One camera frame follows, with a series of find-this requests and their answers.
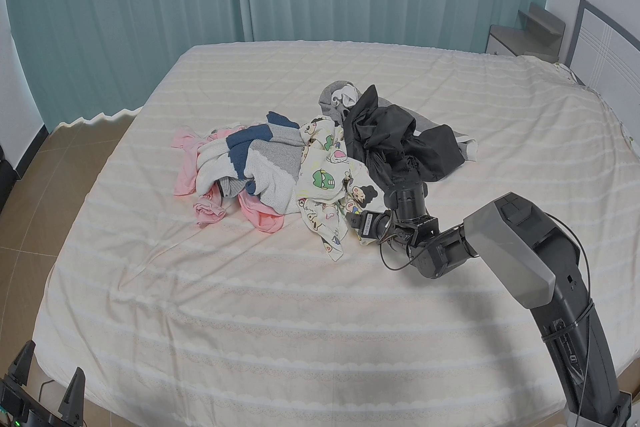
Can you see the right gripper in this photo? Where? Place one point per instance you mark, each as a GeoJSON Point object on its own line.
{"type": "Point", "coordinates": [367, 227]}

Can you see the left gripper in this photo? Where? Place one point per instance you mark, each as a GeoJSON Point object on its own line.
{"type": "Point", "coordinates": [30, 415]}

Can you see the white printed pyjama top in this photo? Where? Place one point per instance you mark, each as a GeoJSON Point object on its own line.
{"type": "Point", "coordinates": [325, 175]}

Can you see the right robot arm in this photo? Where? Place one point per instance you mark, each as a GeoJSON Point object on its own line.
{"type": "Point", "coordinates": [515, 245]}

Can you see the black garment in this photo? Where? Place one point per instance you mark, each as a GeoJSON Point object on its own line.
{"type": "Point", "coordinates": [395, 135]}

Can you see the bed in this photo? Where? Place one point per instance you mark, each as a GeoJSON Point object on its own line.
{"type": "Point", "coordinates": [300, 315]}

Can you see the white grey blue knit sweater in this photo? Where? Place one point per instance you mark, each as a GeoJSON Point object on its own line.
{"type": "Point", "coordinates": [270, 165]}

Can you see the grey garment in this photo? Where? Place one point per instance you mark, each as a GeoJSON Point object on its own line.
{"type": "Point", "coordinates": [332, 97]}

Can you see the pink garment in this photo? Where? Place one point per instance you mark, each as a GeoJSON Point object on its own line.
{"type": "Point", "coordinates": [186, 165]}

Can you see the dark grey low cabinet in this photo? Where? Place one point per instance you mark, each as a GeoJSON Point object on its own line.
{"type": "Point", "coordinates": [7, 180]}

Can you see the grey bedside table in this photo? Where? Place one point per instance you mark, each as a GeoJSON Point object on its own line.
{"type": "Point", "coordinates": [520, 39]}

